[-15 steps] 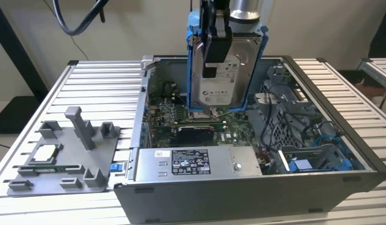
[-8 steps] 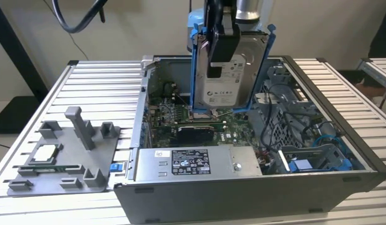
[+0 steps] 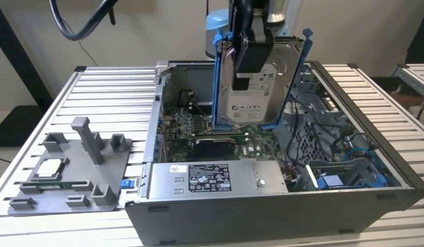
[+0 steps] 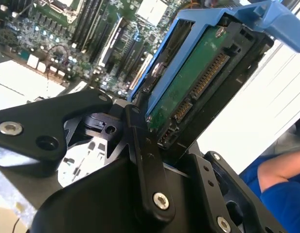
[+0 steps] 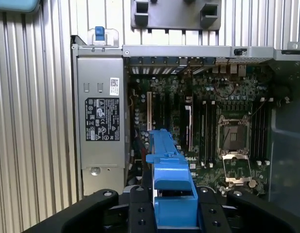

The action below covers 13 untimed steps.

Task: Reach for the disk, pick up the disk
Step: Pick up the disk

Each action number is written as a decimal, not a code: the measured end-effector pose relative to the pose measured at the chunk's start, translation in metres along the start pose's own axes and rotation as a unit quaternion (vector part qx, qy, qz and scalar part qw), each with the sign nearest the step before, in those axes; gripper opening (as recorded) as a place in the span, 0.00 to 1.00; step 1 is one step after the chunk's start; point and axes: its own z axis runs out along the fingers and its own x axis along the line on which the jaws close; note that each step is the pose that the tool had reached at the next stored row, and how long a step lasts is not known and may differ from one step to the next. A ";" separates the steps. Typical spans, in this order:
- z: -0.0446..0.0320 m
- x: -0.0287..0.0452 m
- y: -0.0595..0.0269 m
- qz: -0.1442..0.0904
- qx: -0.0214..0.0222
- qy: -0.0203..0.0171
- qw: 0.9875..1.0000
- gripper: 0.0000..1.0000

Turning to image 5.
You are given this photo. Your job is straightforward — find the CPU socket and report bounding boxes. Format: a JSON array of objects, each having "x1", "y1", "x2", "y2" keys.
[{"x1": 217, "y1": 115, "x2": 250, "y2": 156}]

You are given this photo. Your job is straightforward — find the black expansion slot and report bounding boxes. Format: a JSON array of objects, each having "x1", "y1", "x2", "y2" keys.
[{"x1": 154, "y1": 93, "x2": 163, "y2": 129}]

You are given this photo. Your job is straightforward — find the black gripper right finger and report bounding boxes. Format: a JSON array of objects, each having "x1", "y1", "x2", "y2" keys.
[{"x1": 196, "y1": 184, "x2": 300, "y2": 233}]

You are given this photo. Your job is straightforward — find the grey plastic parts rack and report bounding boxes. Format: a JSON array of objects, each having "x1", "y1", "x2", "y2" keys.
[{"x1": 130, "y1": 0, "x2": 222, "y2": 31}]

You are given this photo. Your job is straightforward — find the green motherboard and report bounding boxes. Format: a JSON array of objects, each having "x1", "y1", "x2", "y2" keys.
[{"x1": 127, "y1": 72, "x2": 274, "y2": 195}]

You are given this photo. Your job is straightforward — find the white expansion slot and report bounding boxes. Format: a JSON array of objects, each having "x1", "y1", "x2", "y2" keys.
[{"x1": 146, "y1": 91, "x2": 152, "y2": 131}]

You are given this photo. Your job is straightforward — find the blue case latch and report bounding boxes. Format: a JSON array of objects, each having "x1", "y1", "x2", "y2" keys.
[{"x1": 94, "y1": 26, "x2": 104, "y2": 42}]

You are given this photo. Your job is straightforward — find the metal socket cover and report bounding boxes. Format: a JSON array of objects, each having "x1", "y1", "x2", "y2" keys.
[{"x1": 221, "y1": 151, "x2": 252, "y2": 184}]

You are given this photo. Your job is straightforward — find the black open PC case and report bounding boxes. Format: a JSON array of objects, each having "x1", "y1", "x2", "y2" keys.
[{"x1": 70, "y1": 34, "x2": 300, "y2": 204}]

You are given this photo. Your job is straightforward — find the black RAM slot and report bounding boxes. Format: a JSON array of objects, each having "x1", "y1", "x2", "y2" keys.
[
  {"x1": 209, "y1": 100, "x2": 217, "y2": 168},
  {"x1": 262, "y1": 97, "x2": 274, "y2": 166},
  {"x1": 201, "y1": 100, "x2": 208, "y2": 168},
  {"x1": 253, "y1": 97, "x2": 265, "y2": 166}
]

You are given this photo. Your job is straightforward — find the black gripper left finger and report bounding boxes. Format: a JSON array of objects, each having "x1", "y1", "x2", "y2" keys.
[{"x1": 23, "y1": 184, "x2": 157, "y2": 233}]

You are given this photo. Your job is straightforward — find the grey power supply unit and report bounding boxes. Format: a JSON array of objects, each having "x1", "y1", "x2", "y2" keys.
[{"x1": 75, "y1": 57, "x2": 127, "y2": 196}]

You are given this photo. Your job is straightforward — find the hard disk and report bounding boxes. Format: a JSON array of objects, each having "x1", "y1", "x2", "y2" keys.
[{"x1": 145, "y1": 130, "x2": 201, "y2": 233}]

